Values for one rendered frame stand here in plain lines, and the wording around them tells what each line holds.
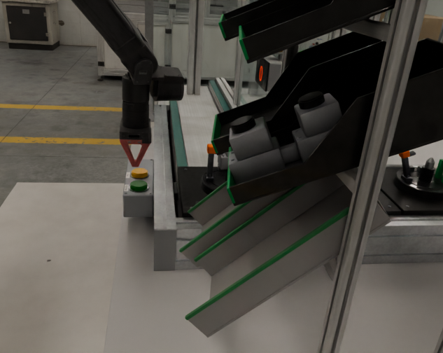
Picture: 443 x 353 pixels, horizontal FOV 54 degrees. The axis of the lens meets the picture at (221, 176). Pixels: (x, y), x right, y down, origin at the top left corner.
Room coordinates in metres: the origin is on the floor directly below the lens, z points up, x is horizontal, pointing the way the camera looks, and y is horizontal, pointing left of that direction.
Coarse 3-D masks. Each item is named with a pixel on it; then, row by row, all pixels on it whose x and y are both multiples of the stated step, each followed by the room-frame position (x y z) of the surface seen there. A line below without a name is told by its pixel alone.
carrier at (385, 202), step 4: (380, 192) 0.95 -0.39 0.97; (380, 196) 0.93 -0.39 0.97; (384, 196) 0.93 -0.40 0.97; (380, 200) 0.91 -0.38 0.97; (384, 200) 0.91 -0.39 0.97; (388, 200) 0.91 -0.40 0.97; (384, 204) 0.89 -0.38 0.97; (388, 204) 0.89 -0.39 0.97; (392, 204) 0.89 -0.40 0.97; (384, 208) 0.87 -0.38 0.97; (388, 208) 0.87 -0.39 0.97; (392, 208) 0.87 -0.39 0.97; (396, 208) 0.87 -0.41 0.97; (388, 212) 0.86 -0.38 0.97; (392, 212) 0.86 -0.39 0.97; (396, 212) 0.86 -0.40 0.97; (400, 212) 0.86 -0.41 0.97
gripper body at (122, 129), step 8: (128, 104) 0.87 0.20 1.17; (136, 104) 0.87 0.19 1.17; (144, 104) 0.88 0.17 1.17; (128, 112) 0.87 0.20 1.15; (136, 112) 0.87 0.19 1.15; (144, 112) 0.88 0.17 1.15; (128, 120) 0.87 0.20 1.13; (136, 120) 0.87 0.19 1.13; (144, 120) 0.88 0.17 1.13; (120, 128) 0.86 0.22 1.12; (128, 128) 0.86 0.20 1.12; (136, 128) 0.87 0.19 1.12; (144, 128) 0.87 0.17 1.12; (120, 136) 0.84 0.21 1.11; (128, 136) 0.84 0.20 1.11; (144, 136) 0.85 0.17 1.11
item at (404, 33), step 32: (416, 0) 0.40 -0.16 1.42; (416, 32) 0.40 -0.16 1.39; (384, 64) 0.41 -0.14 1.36; (384, 96) 0.40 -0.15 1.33; (384, 128) 0.40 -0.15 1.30; (384, 160) 0.40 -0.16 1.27; (352, 224) 0.40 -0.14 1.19; (352, 256) 0.40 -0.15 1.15; (352, 288) 0.40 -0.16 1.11; (320, 352) 0.41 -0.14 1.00
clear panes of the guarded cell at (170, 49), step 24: (168, 0) 2.21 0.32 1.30; (216, 0) 2.25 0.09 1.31; (240, 0) 2.27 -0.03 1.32; (432, 0) 2.06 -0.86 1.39; (168, 24) 2.21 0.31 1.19; (216, 24) 2.25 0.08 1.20; (432, 24) 2.01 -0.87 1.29; (168, 48) 2.21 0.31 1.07; (216, 48) 2.25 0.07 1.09; (216, 72) 2.25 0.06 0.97
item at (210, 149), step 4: (208, 144) 0.91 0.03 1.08; (208, 148) 0.90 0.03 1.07; (212, 148) 0.90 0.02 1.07; (208, 152) 0.90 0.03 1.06; (212, 152) 0.90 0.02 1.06; (208, 156) 0.91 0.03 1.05; (212, 156) 0.90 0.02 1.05; (208, 160) 0.91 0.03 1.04; (212, 160) 0.90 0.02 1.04; (208, 164) 0.90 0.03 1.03; (212, 164) 0.90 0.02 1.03; (208, 168) 0.90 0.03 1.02; (212, 168) 0.90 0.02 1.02; (208, 172) 0.90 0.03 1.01; (212, 172) 0.90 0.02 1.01
